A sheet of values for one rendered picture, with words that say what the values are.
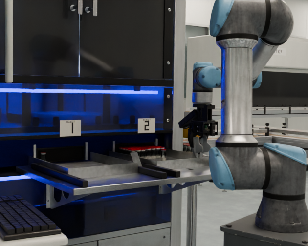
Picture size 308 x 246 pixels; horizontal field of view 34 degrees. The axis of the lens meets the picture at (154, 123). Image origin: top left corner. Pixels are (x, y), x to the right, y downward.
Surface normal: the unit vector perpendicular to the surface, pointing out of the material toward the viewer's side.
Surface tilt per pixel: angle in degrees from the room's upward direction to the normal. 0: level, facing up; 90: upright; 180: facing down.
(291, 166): 89
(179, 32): 90
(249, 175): 100
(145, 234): 90
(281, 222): 72
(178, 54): 90
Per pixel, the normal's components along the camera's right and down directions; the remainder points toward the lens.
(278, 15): 0.33, 0.18
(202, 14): 0.57, 0.07
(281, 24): 0.43, 0.48
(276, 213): -0.41, -0.25
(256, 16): 0.11, 0.23
